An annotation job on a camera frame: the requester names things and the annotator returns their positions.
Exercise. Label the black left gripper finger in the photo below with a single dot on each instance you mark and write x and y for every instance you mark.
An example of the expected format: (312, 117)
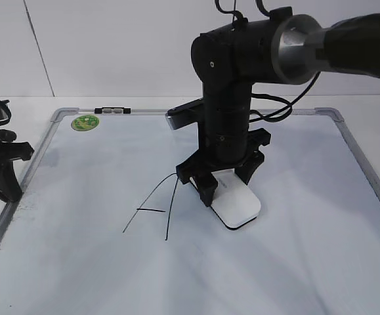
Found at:
(10, 190)

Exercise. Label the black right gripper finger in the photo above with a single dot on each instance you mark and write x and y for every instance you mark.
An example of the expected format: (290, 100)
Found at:
(205, 184)
(247, 169)

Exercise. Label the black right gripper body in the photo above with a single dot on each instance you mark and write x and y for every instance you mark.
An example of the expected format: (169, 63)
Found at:
(224, 155)

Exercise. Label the white whiteboard eraser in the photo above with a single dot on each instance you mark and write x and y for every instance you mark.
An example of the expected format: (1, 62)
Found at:
(234, 203)

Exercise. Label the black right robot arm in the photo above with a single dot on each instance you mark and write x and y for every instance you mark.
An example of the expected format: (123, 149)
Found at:
(284, 49)

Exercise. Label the round green sticker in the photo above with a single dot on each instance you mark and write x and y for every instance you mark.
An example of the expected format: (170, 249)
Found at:
(85, 123)

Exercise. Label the black and clear hanger clip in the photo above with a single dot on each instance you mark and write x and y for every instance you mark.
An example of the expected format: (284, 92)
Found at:
(118, 110)

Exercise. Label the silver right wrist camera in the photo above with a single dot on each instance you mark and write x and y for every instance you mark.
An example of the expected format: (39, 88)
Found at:
(186, 114)

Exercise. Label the white whiteboard with aluminium frame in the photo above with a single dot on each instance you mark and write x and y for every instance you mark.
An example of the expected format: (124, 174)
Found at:
(105, 228)

